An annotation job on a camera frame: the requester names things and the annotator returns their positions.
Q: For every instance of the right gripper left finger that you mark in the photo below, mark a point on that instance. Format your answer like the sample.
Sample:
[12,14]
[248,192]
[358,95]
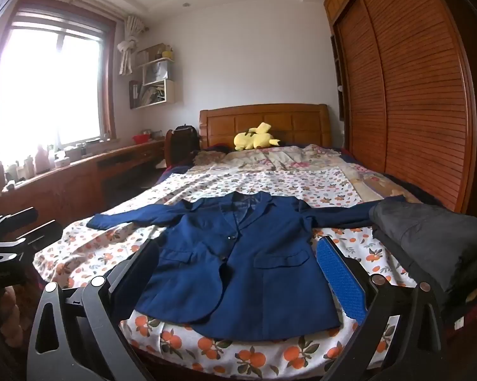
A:
[128,280]

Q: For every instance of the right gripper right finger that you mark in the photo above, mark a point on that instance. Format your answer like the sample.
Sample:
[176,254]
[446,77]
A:
[347,279]

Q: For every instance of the navy blue blazer jacket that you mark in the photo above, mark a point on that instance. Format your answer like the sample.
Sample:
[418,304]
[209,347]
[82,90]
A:
[239,266]

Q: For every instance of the folded grey clothes pile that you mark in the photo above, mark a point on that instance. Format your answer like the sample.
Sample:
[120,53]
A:
[433,245]

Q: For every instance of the long wooden desk cabinet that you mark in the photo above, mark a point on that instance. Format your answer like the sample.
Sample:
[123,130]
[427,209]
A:
[86,187]

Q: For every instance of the orange floral bed sheet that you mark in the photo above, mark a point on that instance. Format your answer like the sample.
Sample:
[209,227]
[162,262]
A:
[83,253]

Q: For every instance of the pink floral quilt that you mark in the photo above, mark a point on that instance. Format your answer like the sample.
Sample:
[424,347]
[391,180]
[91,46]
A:
[370,185]

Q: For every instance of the red bowl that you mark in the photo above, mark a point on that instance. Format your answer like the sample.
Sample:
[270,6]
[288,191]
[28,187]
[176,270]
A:
[141,138]

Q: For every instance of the black backpack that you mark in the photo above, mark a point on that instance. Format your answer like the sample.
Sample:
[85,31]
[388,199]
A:
[184,142]

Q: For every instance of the yellow Pikachu plush toy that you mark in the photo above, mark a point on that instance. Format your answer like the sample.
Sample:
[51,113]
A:
[255,138]

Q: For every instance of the wooden louvred wardrobe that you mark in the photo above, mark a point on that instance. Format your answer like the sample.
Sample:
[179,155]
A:
[408,72]

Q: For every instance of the tied white curtain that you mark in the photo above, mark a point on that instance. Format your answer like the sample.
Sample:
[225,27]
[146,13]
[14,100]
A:
[134,27]

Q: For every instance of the window with brown frame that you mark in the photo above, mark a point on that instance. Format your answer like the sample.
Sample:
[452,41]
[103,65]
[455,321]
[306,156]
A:
[56,69]

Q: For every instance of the white wall shelf unit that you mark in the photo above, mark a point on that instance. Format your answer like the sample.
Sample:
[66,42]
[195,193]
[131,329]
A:
[153,75]

